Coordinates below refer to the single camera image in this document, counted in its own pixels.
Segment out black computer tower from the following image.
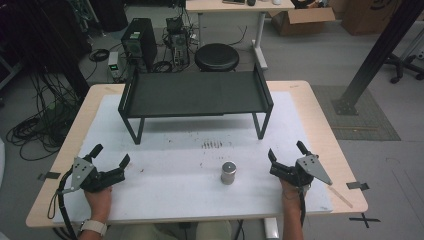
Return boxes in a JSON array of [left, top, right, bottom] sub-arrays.
[[120, 17, 158, 73]]

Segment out person's right hand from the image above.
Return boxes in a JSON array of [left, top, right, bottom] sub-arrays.
[[279, 178, 308, 215]]

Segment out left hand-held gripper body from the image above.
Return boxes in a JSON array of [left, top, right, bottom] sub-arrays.
[[57, 156, 126, 196]]

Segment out black tape cross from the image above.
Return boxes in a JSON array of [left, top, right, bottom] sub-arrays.
[[348, 212, 382, 230]]

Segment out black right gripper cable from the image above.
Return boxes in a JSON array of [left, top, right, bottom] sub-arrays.
[[298, 188, 308, 228]]

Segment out black metal pillar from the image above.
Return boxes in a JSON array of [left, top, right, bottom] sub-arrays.
[[331, 0, 424, 116]]

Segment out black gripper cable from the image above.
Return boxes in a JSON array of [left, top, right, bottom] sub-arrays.
[[298, 188, 308, 228], [47, 169, 80, 240]]

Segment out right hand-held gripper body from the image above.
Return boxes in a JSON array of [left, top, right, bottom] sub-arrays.
[[269, 154, 334, 188]]

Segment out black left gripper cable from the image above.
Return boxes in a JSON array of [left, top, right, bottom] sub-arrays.
[[47, 169, 80, 240]]

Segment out black curtain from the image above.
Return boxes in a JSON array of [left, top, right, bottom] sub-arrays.
[[0, 0, 92, 99]]

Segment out person's left hand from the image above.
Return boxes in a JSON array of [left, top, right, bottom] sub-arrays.
[[83, 185, 114, 223]]

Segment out grey floor mat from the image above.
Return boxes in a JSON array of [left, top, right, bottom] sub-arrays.
[[311, 84, 402, 142]]

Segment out black round stool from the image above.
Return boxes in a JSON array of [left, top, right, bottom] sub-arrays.
[[194, 42, 241, 73]]

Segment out light wooden table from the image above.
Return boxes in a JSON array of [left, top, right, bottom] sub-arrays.
[[25, 79, 369, 230]]

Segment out white wrist watch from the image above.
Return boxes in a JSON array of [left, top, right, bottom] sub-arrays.
[[79, 218, 109, 237]]

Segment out large closed cardboard box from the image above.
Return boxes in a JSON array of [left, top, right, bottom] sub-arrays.
[[339, 0, 405, 37]]

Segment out silver metal cylinder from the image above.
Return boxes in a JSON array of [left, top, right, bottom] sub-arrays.
[[220, 161, 238, 186]]

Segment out white table mat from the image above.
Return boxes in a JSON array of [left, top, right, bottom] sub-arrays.
[[52, 91, 334, 225]]

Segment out black office chair base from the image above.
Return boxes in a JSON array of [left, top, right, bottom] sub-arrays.
[[384, 53, 424, 85]]

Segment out coiled black cable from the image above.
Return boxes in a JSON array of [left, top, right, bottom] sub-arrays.
[[88, 48, 111, 63]]

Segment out open computer case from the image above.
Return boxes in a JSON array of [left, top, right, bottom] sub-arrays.
[[165, 16, 191, 68]]

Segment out black metal shelf rack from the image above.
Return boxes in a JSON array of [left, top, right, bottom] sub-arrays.
[[117, 61, 275, 146]]

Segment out person's legs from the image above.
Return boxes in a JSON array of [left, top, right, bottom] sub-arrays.
[[119, 220, 233, 240]]

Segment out open cardboard box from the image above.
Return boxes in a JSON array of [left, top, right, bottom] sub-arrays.
[[270, 6, 336, 37]]

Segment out black tape strip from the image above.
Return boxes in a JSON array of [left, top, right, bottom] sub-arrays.
[[37, 171, 62, 182], [345, 181, 371, 192]]

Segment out white table leg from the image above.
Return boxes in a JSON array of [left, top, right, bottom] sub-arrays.
[[263, 217, 281, 240]]

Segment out bundle of black cables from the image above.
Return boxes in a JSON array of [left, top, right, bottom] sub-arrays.
[[5, 71, 83, 162]]

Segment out white-legged wooden desk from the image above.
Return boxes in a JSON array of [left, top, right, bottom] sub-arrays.
[[185, 0, 296, 71]]

